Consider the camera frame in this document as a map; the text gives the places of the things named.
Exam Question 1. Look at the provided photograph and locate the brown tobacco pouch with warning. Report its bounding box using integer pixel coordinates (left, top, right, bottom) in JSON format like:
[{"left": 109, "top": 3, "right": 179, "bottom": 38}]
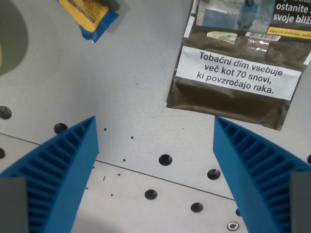
[{"left": 166, "top": 0, "right": 311, "bottom": 131}]

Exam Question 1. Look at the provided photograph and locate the blue and yellow snack bag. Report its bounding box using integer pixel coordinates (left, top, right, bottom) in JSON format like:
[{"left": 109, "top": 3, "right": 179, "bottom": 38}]
[{"left": 56, "top": 0, "right": 120, "bottom": 44}]

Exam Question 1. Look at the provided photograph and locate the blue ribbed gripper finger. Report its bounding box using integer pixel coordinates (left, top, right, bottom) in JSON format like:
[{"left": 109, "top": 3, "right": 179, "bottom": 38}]
[
  {"left": 0, "top": 115, "right": 99, "bottom": 233},
  {"left": 212, "top": 116, "right": 311, "bottom": 233}
]

